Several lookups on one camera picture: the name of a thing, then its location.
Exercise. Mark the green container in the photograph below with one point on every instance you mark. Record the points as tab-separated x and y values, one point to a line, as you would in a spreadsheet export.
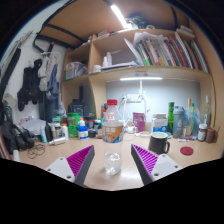
73	124

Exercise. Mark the clear red-capped drink bottle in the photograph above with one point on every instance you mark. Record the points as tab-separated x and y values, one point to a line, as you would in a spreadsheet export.
112	133

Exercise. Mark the white bottle with blue label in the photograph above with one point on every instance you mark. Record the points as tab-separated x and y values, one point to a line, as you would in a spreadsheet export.
83	131

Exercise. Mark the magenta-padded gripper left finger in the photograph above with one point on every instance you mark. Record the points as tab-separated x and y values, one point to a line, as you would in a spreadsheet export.
63	168

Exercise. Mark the ceiling light bar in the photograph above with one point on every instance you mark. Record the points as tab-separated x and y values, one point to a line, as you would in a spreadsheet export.
119	16

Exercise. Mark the brown jar with white lid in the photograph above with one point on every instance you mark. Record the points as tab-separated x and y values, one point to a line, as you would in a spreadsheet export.
202	133

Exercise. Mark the white LED desk lamp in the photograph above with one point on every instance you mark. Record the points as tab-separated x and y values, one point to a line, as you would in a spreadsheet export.
140	78

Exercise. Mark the clear glass bottle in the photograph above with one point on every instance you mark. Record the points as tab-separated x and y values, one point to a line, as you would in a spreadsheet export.
207	113

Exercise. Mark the white power strip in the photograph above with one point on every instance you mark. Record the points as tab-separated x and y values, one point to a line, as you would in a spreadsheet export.
131	98

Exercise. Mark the green bottle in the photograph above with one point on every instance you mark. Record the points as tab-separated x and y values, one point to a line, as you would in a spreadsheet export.
171	116

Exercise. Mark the flat round red coaster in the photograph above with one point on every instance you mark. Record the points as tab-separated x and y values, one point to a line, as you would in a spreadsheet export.
186	150

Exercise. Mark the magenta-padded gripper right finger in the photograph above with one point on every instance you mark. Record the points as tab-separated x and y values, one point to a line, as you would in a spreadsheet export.
160	166

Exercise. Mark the grey shaker bottle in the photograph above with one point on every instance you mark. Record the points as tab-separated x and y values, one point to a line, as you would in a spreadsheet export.
178	123

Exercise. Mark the hanging dark clothes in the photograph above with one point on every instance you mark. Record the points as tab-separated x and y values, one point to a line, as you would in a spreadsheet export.
33	86

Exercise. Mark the black bag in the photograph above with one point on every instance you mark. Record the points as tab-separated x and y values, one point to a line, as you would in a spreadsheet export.
15	138

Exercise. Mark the brown mug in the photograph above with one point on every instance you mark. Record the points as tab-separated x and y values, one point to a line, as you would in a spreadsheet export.
211	135

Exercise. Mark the white and blue carton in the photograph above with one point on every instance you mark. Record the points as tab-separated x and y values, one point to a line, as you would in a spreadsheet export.
160	124

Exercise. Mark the white tube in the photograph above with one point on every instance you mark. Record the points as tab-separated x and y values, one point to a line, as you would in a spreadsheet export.
56	141

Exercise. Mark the black mug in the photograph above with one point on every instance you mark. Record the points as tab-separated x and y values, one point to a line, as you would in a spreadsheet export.
157	144

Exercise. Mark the wooden shelf unit with books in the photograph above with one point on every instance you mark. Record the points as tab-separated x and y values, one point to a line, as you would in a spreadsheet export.
160	55

